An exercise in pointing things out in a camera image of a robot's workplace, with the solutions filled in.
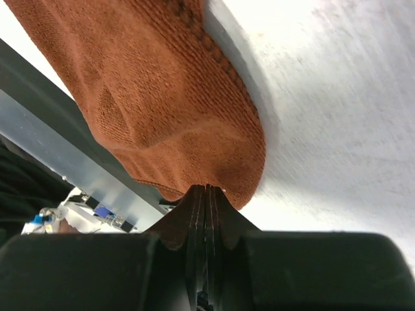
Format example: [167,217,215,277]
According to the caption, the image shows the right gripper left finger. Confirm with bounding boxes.
[1,185,205,310]

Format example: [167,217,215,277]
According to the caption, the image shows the brown towel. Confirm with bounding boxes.
[7,1,265,209]

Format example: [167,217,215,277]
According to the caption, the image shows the aluminium front rail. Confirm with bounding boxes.
[1,41,168,230]

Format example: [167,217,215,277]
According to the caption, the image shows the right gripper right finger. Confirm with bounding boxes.
[204,186,414,310]

